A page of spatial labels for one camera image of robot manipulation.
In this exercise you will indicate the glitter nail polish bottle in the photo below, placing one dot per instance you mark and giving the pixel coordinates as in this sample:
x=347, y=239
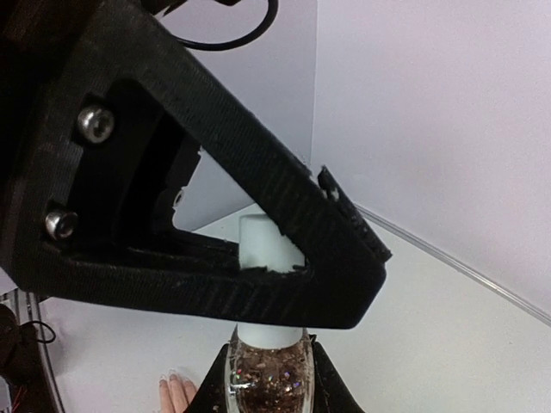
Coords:
x=269, y=369

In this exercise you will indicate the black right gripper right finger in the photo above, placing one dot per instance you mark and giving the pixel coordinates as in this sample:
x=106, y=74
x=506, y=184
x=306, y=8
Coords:
x=331, y=395

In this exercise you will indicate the white nail polish cap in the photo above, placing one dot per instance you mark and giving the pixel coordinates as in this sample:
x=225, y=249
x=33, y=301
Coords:
x=261, y=244

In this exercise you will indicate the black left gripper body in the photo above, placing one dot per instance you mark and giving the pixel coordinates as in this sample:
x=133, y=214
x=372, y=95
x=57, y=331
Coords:
x=87, y=143

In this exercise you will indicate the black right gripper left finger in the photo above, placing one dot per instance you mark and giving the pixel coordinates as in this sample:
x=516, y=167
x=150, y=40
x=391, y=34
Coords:
x=211, y=395

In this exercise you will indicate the aluminium table edge rail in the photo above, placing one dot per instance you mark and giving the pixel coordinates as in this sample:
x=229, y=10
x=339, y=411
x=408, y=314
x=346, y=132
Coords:
x=457, y=265

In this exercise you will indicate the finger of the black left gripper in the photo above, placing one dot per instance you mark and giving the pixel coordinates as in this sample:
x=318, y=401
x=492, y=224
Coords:
x=252, y=121
x=336, y=196

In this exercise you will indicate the mannequin hand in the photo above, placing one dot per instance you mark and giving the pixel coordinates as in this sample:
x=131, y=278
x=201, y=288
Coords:
x=176, y=392

